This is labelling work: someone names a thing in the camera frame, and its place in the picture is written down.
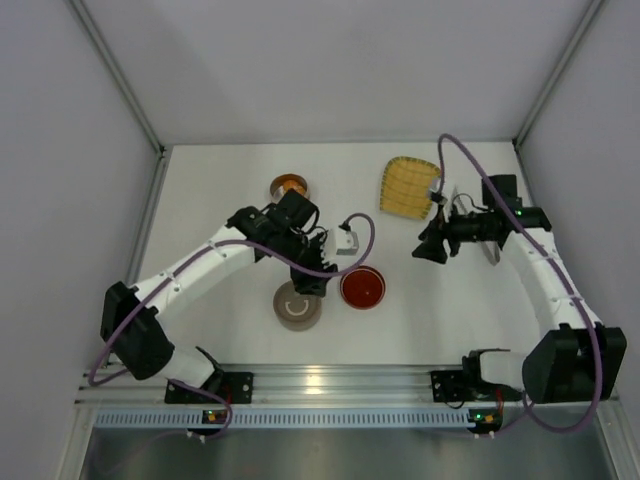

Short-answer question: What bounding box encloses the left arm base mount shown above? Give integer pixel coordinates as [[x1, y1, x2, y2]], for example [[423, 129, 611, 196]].
[[164, 372, 254, 405]]

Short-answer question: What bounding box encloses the slotted cable duct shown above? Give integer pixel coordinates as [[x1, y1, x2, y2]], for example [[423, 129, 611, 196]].
[[94, 407, 483, 429]]

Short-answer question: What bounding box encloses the left frame post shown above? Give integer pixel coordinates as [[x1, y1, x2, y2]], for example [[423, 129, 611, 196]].
[[66, 0, 165, 157]]

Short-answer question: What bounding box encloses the aluminium front rail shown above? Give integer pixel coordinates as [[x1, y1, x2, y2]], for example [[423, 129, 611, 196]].
[[75, 364, 444, 408]]

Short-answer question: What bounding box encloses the beige lid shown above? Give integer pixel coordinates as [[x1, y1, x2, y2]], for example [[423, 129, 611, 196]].
[[272, 281, 322, 319]]

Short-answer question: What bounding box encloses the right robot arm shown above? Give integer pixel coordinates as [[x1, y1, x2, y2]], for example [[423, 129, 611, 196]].
[[412, 175, 627, 404]]

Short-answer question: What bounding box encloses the red lid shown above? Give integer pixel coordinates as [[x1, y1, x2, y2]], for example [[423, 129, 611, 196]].
[[339, 265, 387, 310]]

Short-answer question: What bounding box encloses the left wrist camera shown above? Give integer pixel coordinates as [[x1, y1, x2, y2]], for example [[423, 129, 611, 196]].
[[323, 227, 359, 258]]

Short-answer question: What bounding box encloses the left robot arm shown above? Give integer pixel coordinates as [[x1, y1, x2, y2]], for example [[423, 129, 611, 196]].
[[100, 191, 337, 388]]

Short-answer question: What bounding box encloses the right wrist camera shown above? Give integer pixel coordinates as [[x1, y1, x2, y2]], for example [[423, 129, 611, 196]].
[[427, 177, 446, 205]]

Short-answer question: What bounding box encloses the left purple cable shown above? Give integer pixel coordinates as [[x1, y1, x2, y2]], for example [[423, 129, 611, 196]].
[[87, 213, 376, 441]]

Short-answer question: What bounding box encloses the purple cable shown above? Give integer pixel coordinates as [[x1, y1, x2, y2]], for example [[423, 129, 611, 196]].
[[437, 132, 603, 431], [87, 213, 376, 441]]

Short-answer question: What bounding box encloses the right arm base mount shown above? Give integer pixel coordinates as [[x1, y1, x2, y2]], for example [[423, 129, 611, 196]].
[[430, 370, 521, 405]]

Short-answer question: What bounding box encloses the yellow bamboo tray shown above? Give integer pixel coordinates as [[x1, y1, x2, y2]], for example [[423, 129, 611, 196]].
[[379, 156, 441, 221]]

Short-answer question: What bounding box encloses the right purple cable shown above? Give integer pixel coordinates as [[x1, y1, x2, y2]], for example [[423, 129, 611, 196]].
[[437, 132, 603, 431]]

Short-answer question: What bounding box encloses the orange food piece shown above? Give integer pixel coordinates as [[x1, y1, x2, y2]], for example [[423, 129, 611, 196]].
[[277, 175, 307, 195]]

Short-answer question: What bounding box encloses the red steel container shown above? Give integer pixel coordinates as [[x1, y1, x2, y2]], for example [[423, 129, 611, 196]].
[[269, 173, 310, 203]]

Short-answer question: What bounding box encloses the beige steel container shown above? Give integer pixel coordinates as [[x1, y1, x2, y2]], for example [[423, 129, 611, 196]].
[[278, 317, 319, 332]]

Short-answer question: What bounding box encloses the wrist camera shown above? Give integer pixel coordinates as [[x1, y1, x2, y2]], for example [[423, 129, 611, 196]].
[[427, 177, 446, 205], [323, 227, 359, 258]]

